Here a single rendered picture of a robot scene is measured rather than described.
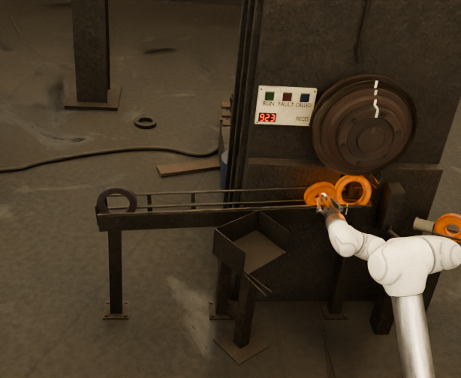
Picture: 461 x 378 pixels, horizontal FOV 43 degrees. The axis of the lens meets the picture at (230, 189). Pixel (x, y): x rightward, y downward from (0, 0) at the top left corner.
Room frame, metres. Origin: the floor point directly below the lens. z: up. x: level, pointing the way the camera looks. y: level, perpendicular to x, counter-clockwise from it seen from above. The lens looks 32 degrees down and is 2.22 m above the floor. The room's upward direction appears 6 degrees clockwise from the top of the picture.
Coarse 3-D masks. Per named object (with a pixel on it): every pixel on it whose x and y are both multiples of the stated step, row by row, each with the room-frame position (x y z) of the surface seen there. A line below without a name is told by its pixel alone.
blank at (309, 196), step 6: (312, 186) 2.34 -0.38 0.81; (318, 186) 2.32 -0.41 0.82; (324, 186) 2.33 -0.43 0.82; (330, 186) 2.34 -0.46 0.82; (306, 192) 2.33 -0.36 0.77; (312, 192) 2.32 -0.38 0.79; (318, 192) 2.33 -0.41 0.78; (324, 192) 2.33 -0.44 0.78; (330, 192) 2.34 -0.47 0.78; (306, 198) 2.32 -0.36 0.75; (312, 198) 2.33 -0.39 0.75; (306, 204) 2.33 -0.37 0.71; (312, 204) 2.34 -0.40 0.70
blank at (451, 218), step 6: (444, 216) 2.27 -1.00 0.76; (450, 216) 2.25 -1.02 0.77; (456, 216) 2.25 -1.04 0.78; (438, 222) 2.27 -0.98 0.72; (444, 222) 2.26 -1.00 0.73; (450, 222) 2.25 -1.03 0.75; (456, 222) 2.24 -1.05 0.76; (438, 228) 2.26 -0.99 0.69; (444, 228) 2.26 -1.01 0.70; (444, 234) 2.25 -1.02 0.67; (450, 234) 2.26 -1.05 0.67; (456, 234) 2.24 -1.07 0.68; (456, 240) 2.23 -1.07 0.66
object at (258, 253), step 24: (264, 216) 2.19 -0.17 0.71; (216, 240) 2.03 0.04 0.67; (240, 240) 2.14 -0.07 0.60; (264, 240) 2.15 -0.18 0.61; (288, 240) 2.08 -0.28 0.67; (240, 264) 1.91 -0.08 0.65; (264, 264) 1.99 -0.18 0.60; (240, 288) 2.07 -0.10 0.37; (240, 312) 2.05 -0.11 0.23; (240, 336) 2.04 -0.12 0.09; (240, 360) 1.96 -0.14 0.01
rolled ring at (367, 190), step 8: (344, 176) 2.43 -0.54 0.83; (352, 176) 2.41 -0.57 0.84; (360, 176) 2.42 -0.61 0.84; (336, 184) 2.40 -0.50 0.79; (344, 184) 2.40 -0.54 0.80; (368, 184) 2.42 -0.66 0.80; (336, 192) 2.38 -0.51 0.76; (368, 192) 2.41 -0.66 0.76; (336, 200) 2.37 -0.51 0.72; (360, 200) 2.40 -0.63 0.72; (368, 200) 2.40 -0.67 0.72
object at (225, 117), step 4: (232, 92) 4.53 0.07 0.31; (232, 96) 4.50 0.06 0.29; (232, 100) 4.47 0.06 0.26; (224, 104) 4.64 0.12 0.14; (228, 104) 4.65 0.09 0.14; (224, 108) 4.60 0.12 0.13; (228, 108) 4.60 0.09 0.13; (224, 112) 4.47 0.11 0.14; (228, 112) 4.48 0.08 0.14; (220, 116) 4.65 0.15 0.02; (224, 116) 4.42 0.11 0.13; (228, 116) 4.43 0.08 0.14; (220, 120) 4.59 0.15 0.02; (224, 120) 4.33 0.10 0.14; (228, 120) 4.34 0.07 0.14; (224, 124) 4.24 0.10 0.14; (228, 124) 4.25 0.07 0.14
